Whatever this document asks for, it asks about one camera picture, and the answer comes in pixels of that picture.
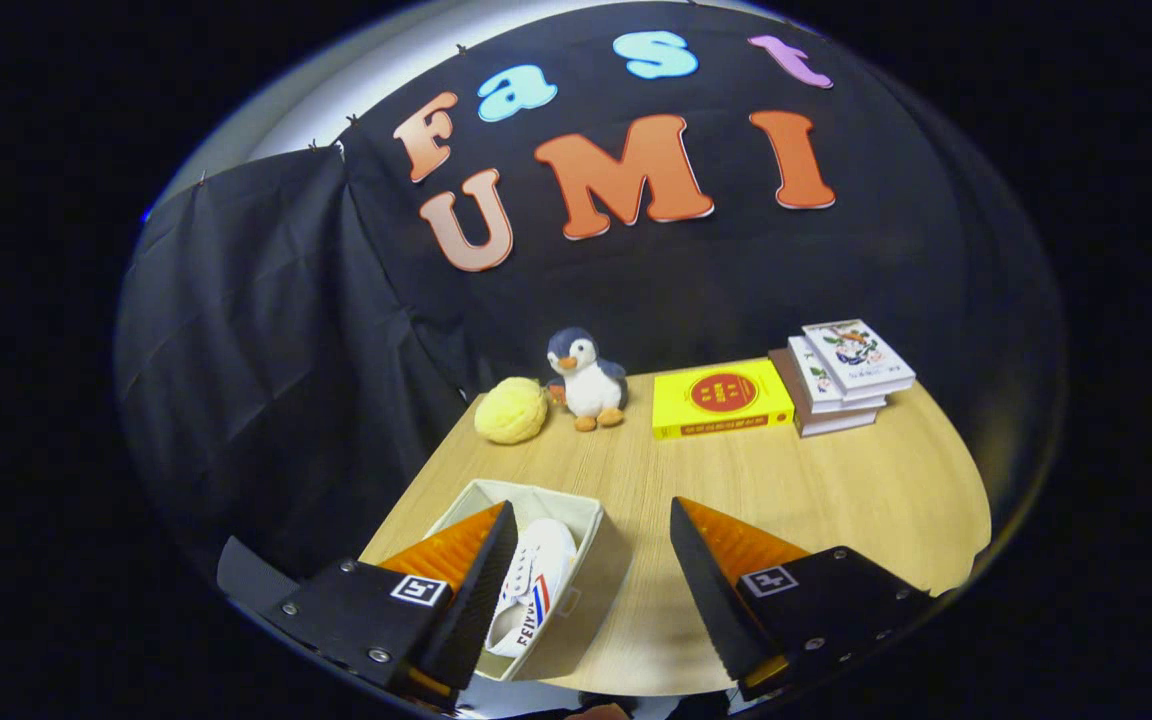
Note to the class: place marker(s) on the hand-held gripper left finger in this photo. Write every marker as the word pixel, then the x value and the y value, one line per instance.
pixel 471 610

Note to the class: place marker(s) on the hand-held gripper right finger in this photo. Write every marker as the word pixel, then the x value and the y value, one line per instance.
pixel 711 600

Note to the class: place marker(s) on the white shoe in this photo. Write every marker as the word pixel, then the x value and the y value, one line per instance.
pixel 546 560

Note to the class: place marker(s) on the beige fabric storage box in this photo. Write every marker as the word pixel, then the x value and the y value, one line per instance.
pixel 596 580

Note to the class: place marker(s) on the yellow book red label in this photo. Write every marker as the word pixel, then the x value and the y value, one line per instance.
pixel 721 400

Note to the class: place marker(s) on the yellow round plush toy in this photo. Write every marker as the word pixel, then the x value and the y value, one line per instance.
pixel 511 410

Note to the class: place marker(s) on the brown cover book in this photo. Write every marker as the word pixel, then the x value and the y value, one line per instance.
pixel 831 422

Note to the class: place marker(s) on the penguin plush toy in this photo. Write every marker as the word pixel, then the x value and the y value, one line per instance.
pixel 591 385

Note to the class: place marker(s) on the black backdrop cloth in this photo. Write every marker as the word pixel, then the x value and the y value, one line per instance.
pixel 836 280

